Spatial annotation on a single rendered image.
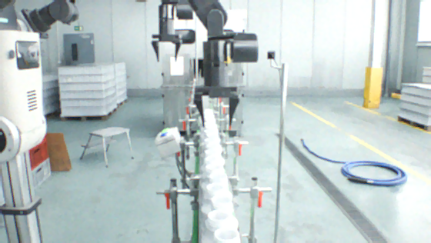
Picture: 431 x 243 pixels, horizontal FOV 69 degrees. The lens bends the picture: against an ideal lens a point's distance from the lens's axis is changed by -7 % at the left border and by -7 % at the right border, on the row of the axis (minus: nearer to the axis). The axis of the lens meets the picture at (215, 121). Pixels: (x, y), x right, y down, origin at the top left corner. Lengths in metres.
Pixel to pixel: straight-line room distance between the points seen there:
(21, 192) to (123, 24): 10.29
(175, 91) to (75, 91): 2.72
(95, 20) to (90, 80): 4.43
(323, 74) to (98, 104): 7.51
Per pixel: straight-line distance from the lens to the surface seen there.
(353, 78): 12.21
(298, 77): 11.49
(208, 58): 0.77
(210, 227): 0.55
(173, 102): 5.56
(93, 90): 7.41
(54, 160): 4.44
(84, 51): 11.59
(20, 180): 1.20
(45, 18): 1.33
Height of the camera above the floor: 1.42
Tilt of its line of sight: 12 degrees down
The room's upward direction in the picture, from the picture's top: straight up
